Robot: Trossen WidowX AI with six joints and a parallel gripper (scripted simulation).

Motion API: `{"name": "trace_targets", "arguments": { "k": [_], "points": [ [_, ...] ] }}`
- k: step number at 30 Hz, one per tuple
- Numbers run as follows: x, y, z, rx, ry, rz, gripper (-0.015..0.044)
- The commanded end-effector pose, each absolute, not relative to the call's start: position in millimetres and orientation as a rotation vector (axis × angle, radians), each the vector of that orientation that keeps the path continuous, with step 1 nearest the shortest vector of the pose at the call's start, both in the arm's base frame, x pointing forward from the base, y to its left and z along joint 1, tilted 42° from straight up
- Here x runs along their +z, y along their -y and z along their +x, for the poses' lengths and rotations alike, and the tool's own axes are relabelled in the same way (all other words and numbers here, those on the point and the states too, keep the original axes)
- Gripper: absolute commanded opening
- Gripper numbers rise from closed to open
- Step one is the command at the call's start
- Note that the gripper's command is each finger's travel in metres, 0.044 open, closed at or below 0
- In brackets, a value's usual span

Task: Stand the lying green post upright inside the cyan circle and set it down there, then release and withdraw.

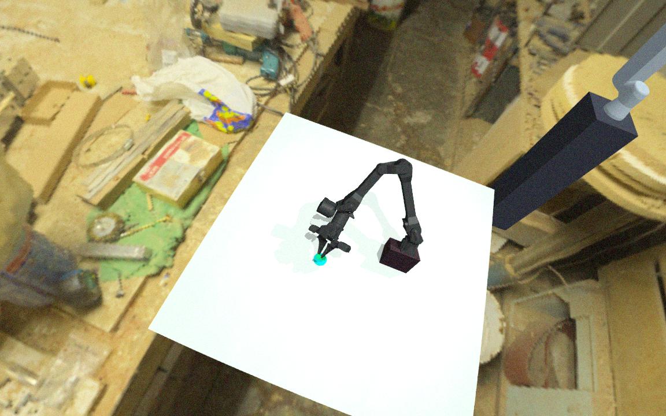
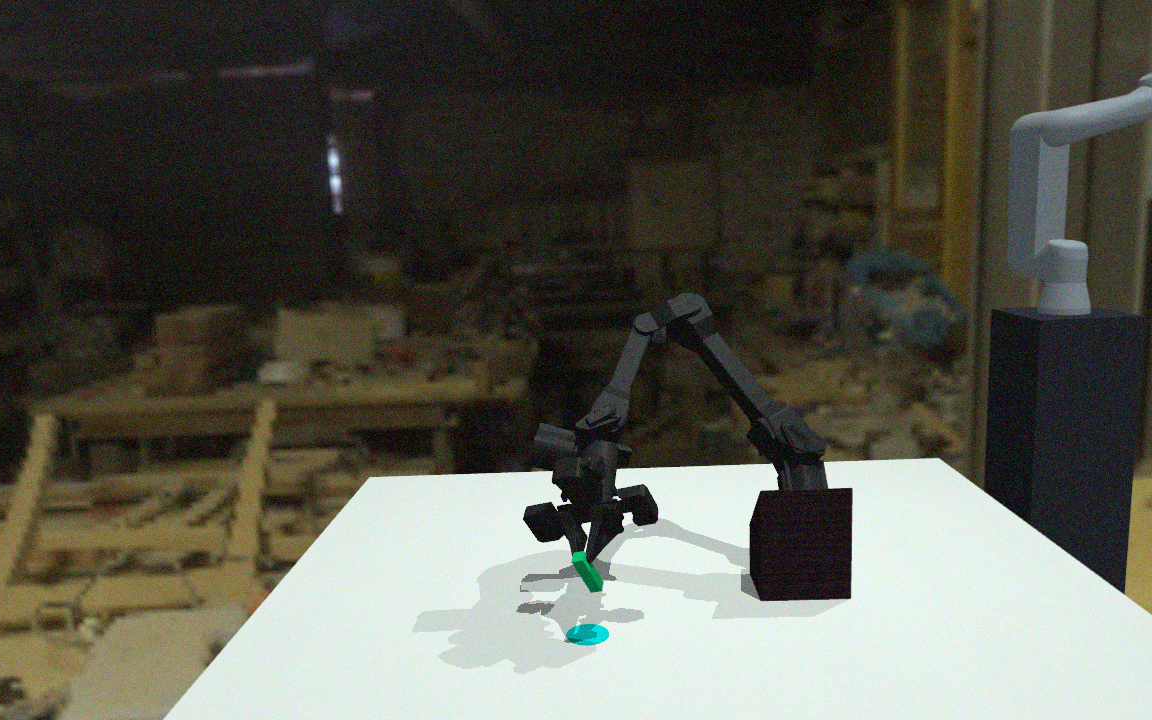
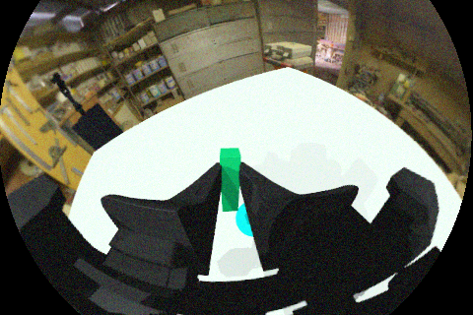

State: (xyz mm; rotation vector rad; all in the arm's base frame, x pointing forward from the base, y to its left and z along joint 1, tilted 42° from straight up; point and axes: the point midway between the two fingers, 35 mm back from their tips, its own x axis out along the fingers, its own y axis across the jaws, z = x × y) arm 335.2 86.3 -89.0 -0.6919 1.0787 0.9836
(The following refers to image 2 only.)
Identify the cyan flat circle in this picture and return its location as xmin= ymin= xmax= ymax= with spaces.
xmin=567 ymin=624 xmax=609 ymax=645

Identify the green rectangular post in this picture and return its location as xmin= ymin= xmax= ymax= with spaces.
xmin=573 ymin=551 xmax=602 ymax=593

